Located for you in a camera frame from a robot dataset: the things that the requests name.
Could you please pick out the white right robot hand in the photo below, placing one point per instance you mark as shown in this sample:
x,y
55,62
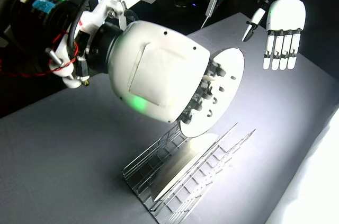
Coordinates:
x,y
159,70

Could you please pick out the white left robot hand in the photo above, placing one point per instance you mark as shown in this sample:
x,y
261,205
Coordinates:
x,y
286,14

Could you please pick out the white round ceramic plate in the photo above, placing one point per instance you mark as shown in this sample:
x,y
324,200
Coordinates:
x,y
180,165
233,62

